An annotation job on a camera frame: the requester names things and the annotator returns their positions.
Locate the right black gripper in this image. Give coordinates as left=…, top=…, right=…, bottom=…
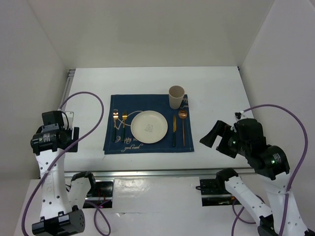
left=199, top=118, right=249, bottom=157

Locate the copper spoon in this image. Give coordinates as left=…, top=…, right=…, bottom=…
left=178, top=109, right=188, bottom=146

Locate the gold knife green handle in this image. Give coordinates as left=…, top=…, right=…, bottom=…
left=173, top=115, right=177, bottom=147

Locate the dark blue cloth placemat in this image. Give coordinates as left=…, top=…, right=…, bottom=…
left=103, top=94, right=194, bottom=154

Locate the gold fork green handle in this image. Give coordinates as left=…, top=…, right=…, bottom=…
left=112, top=109, right=119, bottom=142
left=121, top=111, right=127, bottom=143

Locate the beige paper cup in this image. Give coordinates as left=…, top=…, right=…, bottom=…
left=168, top=86, right=185, bottom=110

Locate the cream round plate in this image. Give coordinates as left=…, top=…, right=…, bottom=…
left=130, top=111, right=168, bottom=144

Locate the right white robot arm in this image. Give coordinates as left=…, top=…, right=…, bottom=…
left=200, top=118, right=315, bottom=236

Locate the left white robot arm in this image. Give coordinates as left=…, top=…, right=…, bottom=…
left=31, top=111, right=98, bottom=236

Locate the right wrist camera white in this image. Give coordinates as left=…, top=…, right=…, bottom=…
left=234, top=111, right=246, bottom=121

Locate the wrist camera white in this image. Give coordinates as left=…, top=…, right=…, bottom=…
left=234, top=111, right=246, bottom=121
left=62, top=111, right=74, bottom=130

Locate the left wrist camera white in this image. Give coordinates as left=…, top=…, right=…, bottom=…
left=62, top=111, right=74, bottom=130

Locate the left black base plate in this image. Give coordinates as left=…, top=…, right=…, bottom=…
left=83, top=180, right=114, bottom=208

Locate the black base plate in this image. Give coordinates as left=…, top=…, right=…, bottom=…
left=196, top=179, right=240, bottom=207
left=83, top=180, right=114, bottom=208

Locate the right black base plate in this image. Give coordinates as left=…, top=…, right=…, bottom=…
left=196, top=179, right=240, bottom=207

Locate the aluminium rail front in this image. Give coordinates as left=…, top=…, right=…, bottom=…
left=39, top=167, right=271, bottom=180

